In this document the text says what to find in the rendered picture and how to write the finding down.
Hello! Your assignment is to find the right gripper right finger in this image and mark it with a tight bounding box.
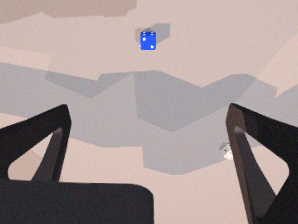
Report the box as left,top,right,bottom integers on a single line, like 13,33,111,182
226,103,298,224

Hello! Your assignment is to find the blue die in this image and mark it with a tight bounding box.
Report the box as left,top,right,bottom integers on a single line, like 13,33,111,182
140,32,156,50

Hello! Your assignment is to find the white die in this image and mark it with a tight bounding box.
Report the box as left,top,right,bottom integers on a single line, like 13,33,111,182
222,144,233,160

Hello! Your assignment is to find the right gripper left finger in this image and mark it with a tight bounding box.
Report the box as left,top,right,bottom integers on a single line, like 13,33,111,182
0,104,72,182

